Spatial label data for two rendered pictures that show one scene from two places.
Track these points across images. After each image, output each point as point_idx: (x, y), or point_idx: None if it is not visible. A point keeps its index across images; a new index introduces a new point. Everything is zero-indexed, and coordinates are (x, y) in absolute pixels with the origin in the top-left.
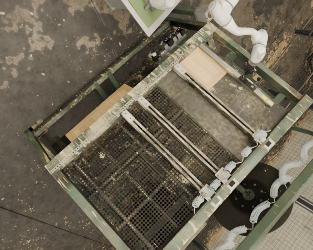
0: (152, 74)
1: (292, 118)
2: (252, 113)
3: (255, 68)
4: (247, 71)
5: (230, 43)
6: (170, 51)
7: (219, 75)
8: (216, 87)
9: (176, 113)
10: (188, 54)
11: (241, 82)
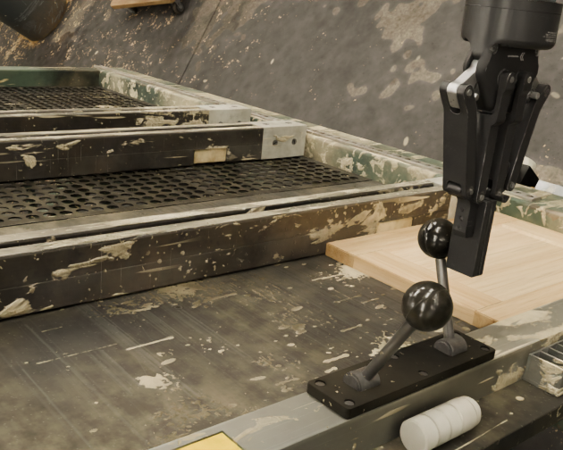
0: (414, 155)
1: None
2: (61, 389)
3: (473, 72)
4: (484, 198)
5: None
6: None
7: (464, 294)
8: (367, 287)
9: (209, 185)
10: None
11: None
